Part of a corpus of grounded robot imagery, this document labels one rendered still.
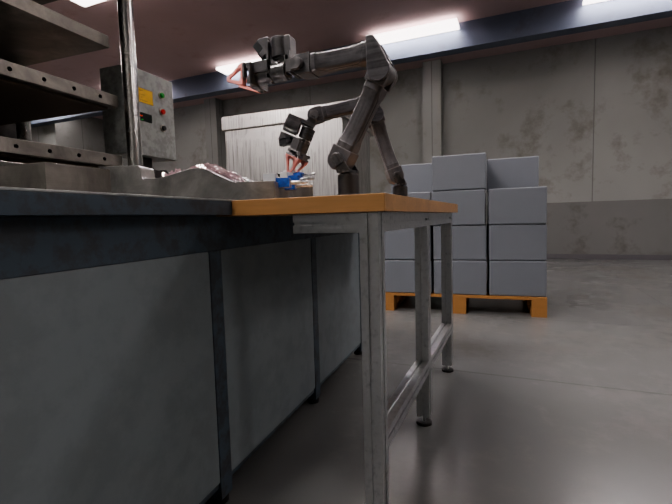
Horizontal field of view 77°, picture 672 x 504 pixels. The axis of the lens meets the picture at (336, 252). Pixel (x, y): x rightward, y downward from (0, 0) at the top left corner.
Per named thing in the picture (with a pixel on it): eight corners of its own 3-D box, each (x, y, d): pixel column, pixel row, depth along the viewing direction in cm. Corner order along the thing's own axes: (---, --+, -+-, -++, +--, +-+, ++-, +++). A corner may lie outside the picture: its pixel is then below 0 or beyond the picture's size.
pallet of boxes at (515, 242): (534, 297, 376) (535, 161, 366) (547, 317, 300) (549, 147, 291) (399, 292, 415) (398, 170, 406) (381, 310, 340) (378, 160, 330)
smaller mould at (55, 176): (112, 200, 96) (110, 169, 95) (47, 198, 82) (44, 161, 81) (49, 203, 102) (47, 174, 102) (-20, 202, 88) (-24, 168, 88)
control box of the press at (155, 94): (192, 360, 229) (177, 81, 217) (150, 380, 201) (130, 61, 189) (160, 356, 236) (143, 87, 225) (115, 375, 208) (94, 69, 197)
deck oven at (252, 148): (379, 274, 553) (376, 123, 538) (348, 289, 442) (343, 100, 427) (279, 271, 609) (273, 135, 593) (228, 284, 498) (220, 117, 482)
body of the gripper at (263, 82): (244, 62, 129) (264, 57, 126) (262, 72, 138) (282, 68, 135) (245, 83, 129) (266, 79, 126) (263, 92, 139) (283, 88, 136)
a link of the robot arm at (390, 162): (392, 185, 176) (366, 109, 172) (389, 186, 182) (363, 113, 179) (406, 180, 176) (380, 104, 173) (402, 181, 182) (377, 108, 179)
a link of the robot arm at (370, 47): (287, 53, 124) (387, 30, 112) (301, 63, 132) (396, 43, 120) (289, 96, 125) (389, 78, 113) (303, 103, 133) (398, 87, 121)
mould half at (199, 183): (289, 203, 143) (288, 171, 142) (275, 200, 117) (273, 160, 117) (146, 207, 146) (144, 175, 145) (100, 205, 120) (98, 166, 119)
